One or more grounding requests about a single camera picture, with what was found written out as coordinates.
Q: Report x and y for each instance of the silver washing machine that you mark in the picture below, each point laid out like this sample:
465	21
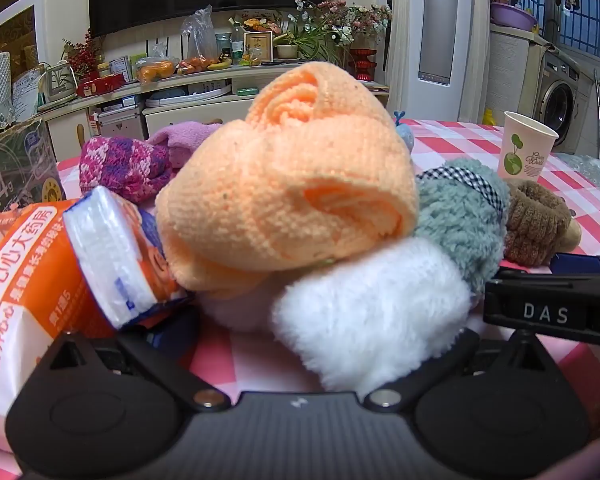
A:
560	100

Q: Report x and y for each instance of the yellow bananas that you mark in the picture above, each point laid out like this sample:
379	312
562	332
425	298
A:
221	64

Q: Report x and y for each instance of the white handbag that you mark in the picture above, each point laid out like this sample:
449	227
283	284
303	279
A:
60	82

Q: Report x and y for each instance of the small green box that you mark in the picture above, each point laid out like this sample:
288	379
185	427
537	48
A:
247	91

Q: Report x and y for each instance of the purple basin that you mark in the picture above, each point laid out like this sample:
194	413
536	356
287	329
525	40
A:
512	15

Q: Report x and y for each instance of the plastic bottle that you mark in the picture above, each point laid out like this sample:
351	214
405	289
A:
236	45

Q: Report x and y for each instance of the red vase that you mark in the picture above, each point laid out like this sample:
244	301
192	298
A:
363	65

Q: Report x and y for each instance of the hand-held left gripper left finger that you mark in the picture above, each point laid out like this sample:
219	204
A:
170	377

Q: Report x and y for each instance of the red box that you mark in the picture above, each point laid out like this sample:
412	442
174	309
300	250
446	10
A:
102	85

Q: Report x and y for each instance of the red berry plant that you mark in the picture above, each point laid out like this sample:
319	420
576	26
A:
82	55

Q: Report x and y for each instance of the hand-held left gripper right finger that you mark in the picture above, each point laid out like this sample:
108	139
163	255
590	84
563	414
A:
430	370

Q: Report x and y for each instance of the purple pink knitted sock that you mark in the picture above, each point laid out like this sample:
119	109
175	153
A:
120	167

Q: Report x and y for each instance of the clear plastic bag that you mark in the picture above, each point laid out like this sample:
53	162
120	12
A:
200	35

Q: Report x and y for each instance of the orange plastic packet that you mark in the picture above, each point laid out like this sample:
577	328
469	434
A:
30	280

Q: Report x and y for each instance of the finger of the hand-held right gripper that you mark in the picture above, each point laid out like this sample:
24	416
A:
580	263

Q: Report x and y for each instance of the orange knitted hat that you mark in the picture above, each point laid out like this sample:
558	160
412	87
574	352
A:
280	185

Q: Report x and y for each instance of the yellow toy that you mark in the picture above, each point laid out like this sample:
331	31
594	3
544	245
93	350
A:
489	117

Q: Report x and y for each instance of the printed cardboard box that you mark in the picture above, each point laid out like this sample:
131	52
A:
15	170

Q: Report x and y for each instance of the white paper cup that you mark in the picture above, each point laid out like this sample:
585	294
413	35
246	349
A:
522	145

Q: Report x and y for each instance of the white packet blue label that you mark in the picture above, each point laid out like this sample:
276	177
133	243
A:
105	255

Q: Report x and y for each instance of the blue plush toy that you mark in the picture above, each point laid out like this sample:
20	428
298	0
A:
405	135

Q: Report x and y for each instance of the wooden photo frame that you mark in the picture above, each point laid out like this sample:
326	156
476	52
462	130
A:
258	47

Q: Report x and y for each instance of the pink storage box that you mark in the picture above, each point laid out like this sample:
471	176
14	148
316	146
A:
122	125

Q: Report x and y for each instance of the bag of oranges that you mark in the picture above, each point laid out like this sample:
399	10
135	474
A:
155	70

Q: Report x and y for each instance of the clear plastic wrap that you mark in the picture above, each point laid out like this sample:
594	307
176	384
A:
595	175

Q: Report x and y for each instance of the cream TV cabinet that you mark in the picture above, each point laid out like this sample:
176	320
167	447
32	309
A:
190	110

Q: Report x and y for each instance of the green fluffy sock checked trim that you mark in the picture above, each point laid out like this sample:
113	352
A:
455	220

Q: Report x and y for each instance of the pink white flower bouquet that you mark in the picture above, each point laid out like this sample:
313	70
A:
350	15

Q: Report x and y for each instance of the white tower air conditioner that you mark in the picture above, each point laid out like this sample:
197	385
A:
435	35

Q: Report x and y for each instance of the brown fluffy sock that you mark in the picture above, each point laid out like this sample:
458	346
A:
535	225

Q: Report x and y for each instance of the potted green plant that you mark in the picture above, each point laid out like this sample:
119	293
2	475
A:
300	42

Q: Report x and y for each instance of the white paper certificate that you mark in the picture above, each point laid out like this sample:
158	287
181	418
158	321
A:
27	92

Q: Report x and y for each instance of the red checked tablecloth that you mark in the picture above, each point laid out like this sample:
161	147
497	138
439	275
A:
460	135

